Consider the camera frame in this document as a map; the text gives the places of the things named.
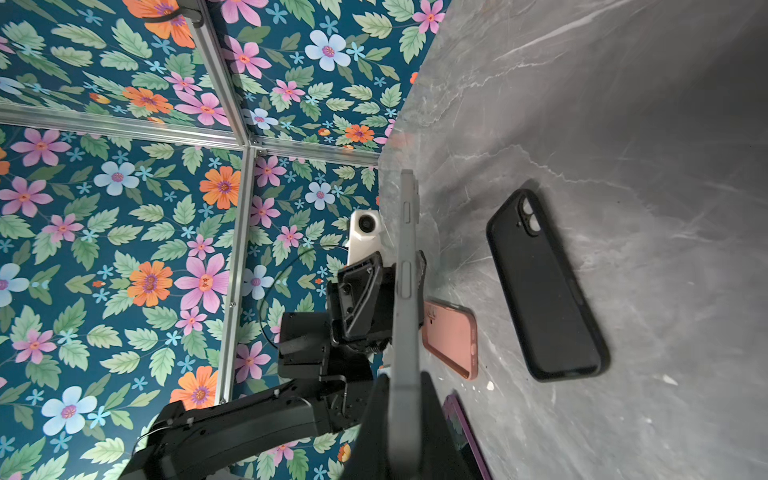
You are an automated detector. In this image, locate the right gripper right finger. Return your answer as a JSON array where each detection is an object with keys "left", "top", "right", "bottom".
[{"left": 419, "top": 372, "right": 473, "bottom": 480}]

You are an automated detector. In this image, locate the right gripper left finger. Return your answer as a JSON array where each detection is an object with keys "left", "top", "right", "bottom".
[{"left": 341, "top": 375, "right": 394, "bottom": 480}]

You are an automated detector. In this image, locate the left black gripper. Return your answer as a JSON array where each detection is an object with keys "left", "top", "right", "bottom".
[{"left": 278, "top": 250, "right": 428, "bottom": 432}]

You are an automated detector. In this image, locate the silver-edged black phone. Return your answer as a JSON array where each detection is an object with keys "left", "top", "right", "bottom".
[{"left": 387, "top": 170, "right": 421, "bottom": 479}]

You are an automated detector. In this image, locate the black phone case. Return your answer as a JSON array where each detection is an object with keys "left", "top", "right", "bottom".
[{"left": 486, "top": 188, "right": 610, "bottom": 382}]

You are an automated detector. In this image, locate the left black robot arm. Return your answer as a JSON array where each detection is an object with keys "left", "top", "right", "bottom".
[{"left": 122, "top": 253, "right": 426, "bottom": 479}]

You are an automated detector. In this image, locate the purple-edged phone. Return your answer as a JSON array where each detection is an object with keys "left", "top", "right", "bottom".
[{"left": 442, "top": 392, "right": 492, "bottom": 480}]

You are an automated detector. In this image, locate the pink phone case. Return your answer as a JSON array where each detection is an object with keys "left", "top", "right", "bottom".
[{"left": 421, "top": 300, "right": 478, "bottom": 380}]

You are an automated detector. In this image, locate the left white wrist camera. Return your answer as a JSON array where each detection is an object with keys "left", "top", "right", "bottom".
[{"left": 347, "top": 210, "right": 383, "bottom": 266}]

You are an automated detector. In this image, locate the aluminium frame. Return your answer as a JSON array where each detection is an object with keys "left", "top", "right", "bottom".
[{"left": 1, "top": 1, "right": 406, "bottom": 430}]

